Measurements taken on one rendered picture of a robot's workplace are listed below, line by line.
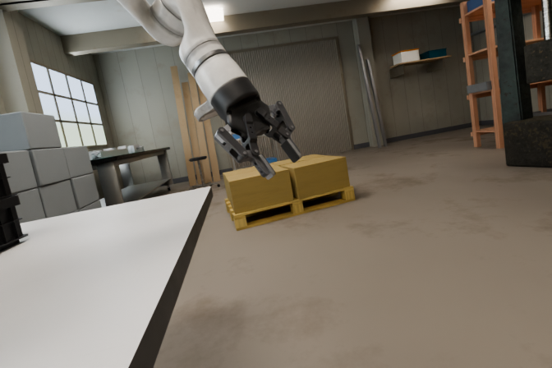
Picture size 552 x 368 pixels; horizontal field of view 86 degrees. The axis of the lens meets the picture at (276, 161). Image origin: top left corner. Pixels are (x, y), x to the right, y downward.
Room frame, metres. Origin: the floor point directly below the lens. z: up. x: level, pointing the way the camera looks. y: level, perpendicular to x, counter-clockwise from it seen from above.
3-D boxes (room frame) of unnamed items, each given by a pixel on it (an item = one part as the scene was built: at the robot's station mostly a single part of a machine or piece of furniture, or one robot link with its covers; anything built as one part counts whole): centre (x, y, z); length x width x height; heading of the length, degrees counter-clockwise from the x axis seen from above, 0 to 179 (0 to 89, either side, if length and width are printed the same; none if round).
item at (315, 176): (3.24, -0.03, 0.23); 1.34 x 0.98 x 0.47; 99
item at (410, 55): (7.25, -3.51, 2.01); 0.48 x 0.40 x 0.27; 97
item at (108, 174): (4.68, 2.49, 0.51); 2.84 x 1.12 x 1.03; 7
